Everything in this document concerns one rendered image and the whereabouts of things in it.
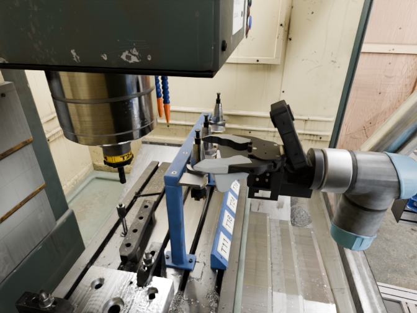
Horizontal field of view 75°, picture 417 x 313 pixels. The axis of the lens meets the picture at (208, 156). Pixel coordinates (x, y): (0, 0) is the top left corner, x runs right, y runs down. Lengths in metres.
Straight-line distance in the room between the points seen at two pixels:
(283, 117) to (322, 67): 1.04
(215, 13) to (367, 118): 3.11
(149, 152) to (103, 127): 1.26
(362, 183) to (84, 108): 0.43
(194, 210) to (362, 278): 0.62
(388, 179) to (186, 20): 0.38
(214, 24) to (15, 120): 0.75
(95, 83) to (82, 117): 0.05
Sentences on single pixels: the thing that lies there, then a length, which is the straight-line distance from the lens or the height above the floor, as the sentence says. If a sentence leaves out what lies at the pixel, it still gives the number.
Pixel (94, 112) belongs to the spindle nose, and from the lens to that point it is 0.41.
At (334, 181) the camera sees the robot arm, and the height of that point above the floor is 1.35.
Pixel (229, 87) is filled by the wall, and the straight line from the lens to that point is 1.46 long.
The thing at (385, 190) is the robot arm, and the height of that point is 1.34.
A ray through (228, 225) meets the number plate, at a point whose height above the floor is 0.94.
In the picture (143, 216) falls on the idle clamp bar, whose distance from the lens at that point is 0.98.
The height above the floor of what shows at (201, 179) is 1.22.
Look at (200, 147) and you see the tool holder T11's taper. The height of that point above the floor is 1.28.
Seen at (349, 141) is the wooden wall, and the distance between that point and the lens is 3.41.
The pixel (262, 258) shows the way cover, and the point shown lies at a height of 0.76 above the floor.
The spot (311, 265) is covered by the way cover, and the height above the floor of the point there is 0.73.
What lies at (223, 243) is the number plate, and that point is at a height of 0.94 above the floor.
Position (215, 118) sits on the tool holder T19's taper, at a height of 1.24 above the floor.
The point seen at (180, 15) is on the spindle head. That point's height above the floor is 1.59.
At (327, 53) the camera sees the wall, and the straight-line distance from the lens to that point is 1.45.
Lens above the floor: 1.60
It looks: 29 degrees down
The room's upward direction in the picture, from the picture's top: straight up
